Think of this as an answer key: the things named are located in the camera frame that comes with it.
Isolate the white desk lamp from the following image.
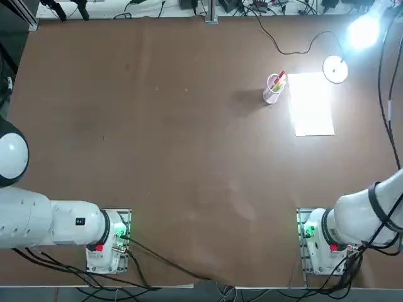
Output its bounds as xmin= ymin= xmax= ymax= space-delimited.
xmin=322 ymin=4 xmax=393 ymax=84

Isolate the black power adapter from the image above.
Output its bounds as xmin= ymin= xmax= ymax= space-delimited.
xmin=219 ymin=0 xmax=242 ymax=13

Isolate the clear pen cup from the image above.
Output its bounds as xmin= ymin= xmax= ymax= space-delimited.
xmin=263 ymin=74 xmax=288 ymax=105

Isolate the white paper sheet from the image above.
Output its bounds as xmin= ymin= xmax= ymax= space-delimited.
xmin=287 ymin=72 xmax=336 ymax=137

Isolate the aluminium frame rail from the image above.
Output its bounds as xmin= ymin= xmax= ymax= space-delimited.
xmin=12 ymin=0 xmax=39 ymax=31

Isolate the aluminium frame post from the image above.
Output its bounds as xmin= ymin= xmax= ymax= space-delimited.
xmin=204 ymin=0 xmax=219 ymax=24

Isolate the black lamp cable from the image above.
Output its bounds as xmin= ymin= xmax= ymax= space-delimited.
xmin=251 ymin=6 xmax=344 ymax=62

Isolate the black arm base cable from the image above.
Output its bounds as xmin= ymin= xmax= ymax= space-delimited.
xmin=11 ymin=247 xmax=161 ymax=292
xmin=314 ymin=242 xmax=403 ymax=298

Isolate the black cable across table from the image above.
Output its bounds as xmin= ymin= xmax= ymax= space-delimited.
xmin=125 ymin=237 xmax=215 ymax=281

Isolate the long black arm cable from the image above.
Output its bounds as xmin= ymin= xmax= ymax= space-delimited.
xmin=377 ymin=18 xmax=403 ymax=171

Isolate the black cable with white tag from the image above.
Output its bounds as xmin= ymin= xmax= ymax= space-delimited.
xmin=387 ymin=43 xmax=403 ymax=163

